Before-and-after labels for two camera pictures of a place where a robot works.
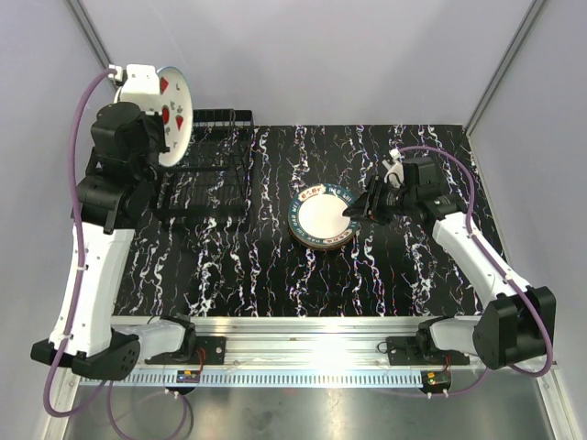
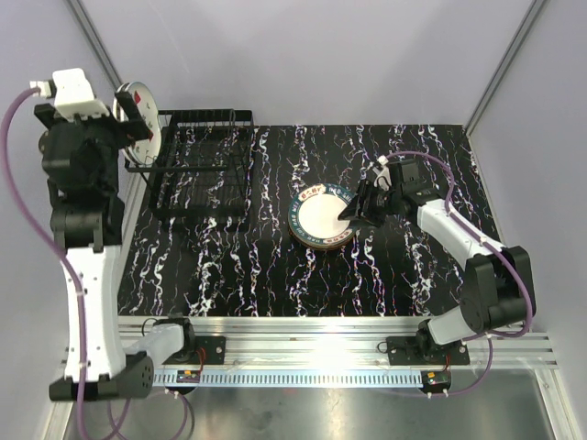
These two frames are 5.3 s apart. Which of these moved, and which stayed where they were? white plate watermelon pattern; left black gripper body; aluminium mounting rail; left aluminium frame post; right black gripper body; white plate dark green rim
Moved: white plate watermelon pattern; left black gripper body
Stayed: right black gripper body; left aluminium frame post; white plate dark green rim; aluminium mounting rail
